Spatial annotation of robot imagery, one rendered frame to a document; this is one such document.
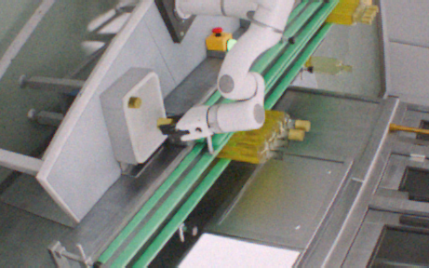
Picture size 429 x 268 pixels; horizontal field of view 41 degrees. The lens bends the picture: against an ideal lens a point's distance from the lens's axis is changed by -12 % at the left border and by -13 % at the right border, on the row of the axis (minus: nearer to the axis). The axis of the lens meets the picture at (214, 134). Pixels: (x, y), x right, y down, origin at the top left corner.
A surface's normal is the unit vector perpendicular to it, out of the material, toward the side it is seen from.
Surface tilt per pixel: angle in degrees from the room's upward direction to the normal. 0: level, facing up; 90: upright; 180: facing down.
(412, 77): 90
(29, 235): 90
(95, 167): 0
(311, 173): 90
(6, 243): 90
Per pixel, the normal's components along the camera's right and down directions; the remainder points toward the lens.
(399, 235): -0.15, -0.84
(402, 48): -0.45, 0.54
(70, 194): 0.88, 0.14
